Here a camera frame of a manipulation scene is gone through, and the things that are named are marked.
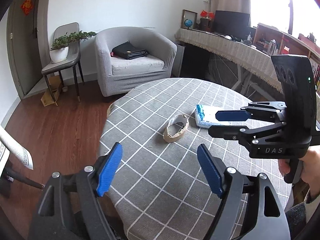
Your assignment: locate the black table leg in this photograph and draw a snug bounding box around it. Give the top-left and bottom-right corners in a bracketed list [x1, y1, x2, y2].
[3, 167, 44, 190]

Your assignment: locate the small blue globe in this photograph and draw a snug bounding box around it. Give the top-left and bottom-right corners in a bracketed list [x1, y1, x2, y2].
[183, 19, 193, 29]

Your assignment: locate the potted plant white pot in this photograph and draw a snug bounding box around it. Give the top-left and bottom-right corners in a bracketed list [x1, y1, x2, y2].
[49, 30, 97, 64]

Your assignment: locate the grey dining chair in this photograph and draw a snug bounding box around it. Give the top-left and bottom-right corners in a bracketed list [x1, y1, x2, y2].
[41, 22, 85, 107]

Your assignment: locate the red fu door sticker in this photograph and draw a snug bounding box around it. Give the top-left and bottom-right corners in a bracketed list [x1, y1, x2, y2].
[21, 0, 34, 16]

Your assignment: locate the brown tape roll core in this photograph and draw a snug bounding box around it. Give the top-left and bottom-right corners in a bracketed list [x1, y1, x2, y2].
[163, 114, 189, 143]

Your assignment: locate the black bag on armchair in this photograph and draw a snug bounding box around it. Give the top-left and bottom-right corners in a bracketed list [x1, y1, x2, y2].
[111, 41, 149, 60]

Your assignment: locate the wooden desk shelf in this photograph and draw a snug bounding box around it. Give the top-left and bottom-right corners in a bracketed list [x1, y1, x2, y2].
[250, 23, 319, 92]

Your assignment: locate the person's right hand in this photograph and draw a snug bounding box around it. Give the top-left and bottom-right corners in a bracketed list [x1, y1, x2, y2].
[278, 142, 320, 193]

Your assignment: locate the cardboard box on floor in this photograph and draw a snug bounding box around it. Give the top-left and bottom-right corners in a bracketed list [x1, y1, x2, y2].
[41, 76, 63, 107]

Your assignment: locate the black monitor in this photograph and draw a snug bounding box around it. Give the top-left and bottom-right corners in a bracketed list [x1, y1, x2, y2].
[213, 10, 250, 39]

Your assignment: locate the wooden picture frame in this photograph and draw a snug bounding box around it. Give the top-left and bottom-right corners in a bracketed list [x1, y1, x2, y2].
[181, 9, 197, 30]

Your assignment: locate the grey armchair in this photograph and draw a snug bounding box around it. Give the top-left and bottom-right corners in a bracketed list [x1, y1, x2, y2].
[94, 27, 177, 97]

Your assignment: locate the blue white tissue pack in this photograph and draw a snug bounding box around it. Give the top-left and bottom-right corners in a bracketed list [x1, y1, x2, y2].
[194, 105, 231, 129]

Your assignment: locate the grey door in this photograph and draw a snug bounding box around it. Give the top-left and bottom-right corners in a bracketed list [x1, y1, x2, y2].
[7, 0, 49, 99]

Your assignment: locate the white patterned tablecloth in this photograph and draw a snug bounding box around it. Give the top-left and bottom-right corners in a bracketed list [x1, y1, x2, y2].
[0, 126, 34, 174]

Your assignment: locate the beige fringed desk cloth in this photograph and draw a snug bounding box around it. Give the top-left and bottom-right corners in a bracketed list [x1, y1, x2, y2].
[175, 28, 282, 93]

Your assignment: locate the grey checked tablecloth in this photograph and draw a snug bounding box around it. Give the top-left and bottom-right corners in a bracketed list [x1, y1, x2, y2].
[99, 78, 291, 239]

